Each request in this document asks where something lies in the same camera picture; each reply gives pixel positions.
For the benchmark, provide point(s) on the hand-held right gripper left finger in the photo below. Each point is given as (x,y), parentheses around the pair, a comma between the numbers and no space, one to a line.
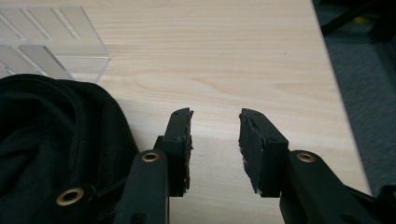
(178,146)

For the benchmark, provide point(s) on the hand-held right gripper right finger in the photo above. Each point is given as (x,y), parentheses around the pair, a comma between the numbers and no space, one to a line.
(261,155)

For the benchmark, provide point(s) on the black cloth garment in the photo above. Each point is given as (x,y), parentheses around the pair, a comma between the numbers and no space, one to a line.
(53,140)

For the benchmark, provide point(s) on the clear acrylic rack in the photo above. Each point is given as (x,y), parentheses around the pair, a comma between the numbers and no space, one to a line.
(46,40)

